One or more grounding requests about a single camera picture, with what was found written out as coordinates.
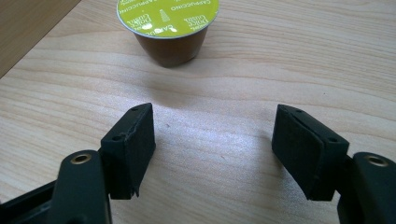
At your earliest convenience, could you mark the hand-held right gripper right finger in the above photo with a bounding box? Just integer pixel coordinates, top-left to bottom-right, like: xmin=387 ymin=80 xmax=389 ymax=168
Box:
xmin=271 ymin=104 xmax=350 ymax=202

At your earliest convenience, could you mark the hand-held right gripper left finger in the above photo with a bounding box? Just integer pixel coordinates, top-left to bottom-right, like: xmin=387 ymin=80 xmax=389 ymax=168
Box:
xmin=100 ymin=102 xmax=157 ymax=201

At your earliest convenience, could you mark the green-lid brown coffee capsule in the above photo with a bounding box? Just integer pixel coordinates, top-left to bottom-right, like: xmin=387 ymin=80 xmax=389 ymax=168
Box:
xmin=116 ymin=0 xmax=220 ymax=68

